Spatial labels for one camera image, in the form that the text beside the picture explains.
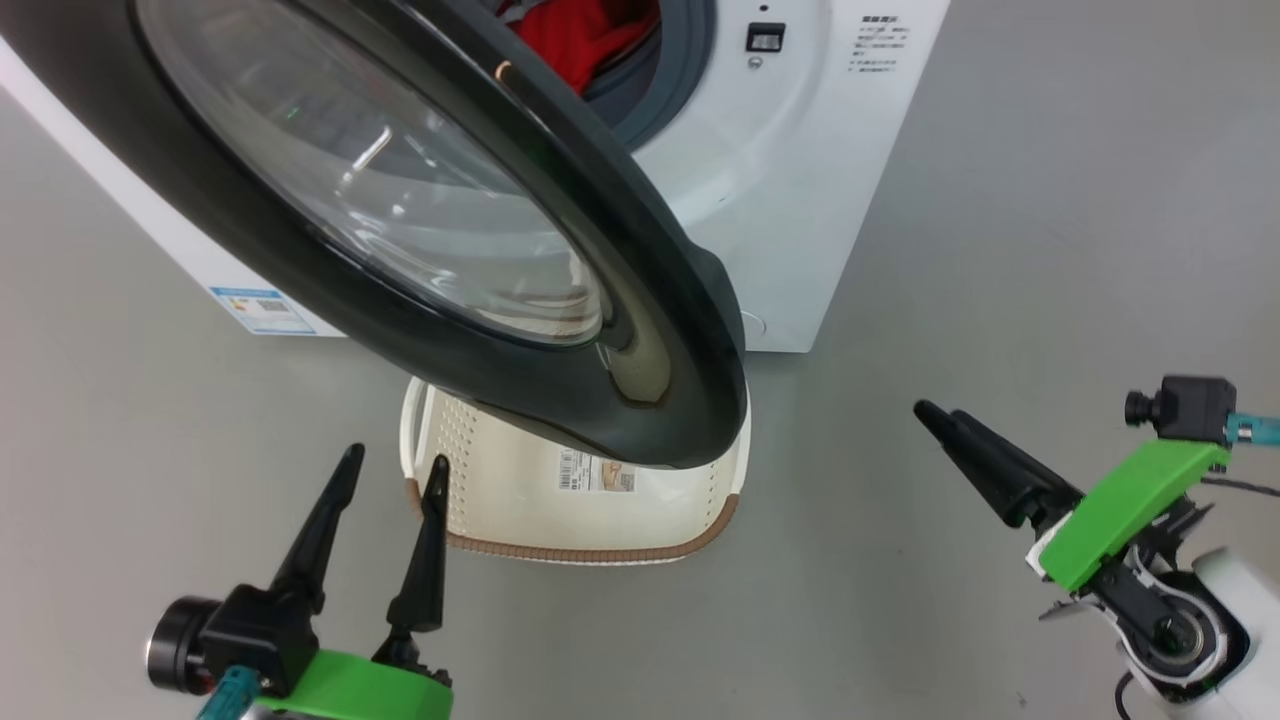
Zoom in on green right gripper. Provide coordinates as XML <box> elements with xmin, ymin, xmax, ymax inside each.
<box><xmin>912</xmin><ymin>399</ymin><xmax>1233</xmax><ymax>596</ymax></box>

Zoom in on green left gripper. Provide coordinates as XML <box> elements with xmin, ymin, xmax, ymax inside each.
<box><xmin>253</xmin><ymin>443</ymin><xmax>454</xmax><ymax>720</ymax></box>

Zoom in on black round glass washer door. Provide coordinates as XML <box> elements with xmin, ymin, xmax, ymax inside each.
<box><xmin>0</xmin><ymin>0</ymin><xmax>750</xmax><ymax>470</ymax></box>

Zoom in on red garment with white stripes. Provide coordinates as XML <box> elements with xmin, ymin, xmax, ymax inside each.
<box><xmin>503</xmin><ymin>0</ymin><xmax>662</xmax><ymax>97</ymax></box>

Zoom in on cream perforated laundry basket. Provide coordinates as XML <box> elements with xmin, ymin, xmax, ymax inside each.
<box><xmin>399</xmin><ymin>375</ymin><xmax>752</xmax><ymax>567</ymax></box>

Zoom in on paper basket label sticker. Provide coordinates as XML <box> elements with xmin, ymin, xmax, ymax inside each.
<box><xmin>556</xmin><ymin>446</ymin><xmax>638</xmax><ymax>495</ymax></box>

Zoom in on white front-load washing machine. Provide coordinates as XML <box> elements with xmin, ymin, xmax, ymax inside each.
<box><xmin>0</xmin><ymin>0</ymin><xmax>951</xmax><ymax>354</ymax></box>

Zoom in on grey rubber door gasket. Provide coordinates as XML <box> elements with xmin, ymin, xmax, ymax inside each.
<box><xmin>584</xmin><ymin>0</ymin><xmax>718</xmax><ymax>152</ymax></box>

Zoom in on blue energy label sticker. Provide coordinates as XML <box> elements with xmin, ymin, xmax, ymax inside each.
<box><xmin>209</xmin><ymin>286</ymin><xmax>317</xmax><ymax>337</ymax></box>

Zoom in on teal left camera connector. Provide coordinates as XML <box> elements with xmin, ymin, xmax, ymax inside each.
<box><xmin>196</xmin><ymin>664</ymin><xmax>264</xmax><ymax>720</ymax></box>

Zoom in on teal camera connector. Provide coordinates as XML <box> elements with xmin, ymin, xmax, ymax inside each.
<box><xmin>1224</xmin><ymin>411</ymin><xmax>1280</xmax><ymax>447</ymax></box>
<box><xmin>196</xmin><ymin>664</ymin><xmax>264</xmax><ymax>720</ymax></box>

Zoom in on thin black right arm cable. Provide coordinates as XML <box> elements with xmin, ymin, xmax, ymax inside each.
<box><xmin>1198</xmin><ymin>475</ymin><xmax>1280</xmax><ymax>498</ymax></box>

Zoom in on teal right camera connector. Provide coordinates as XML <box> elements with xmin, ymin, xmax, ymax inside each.
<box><xmin>1224</xmin><ymin>411</ymin><xmax>1280</xmax><ymax>447</ymax></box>

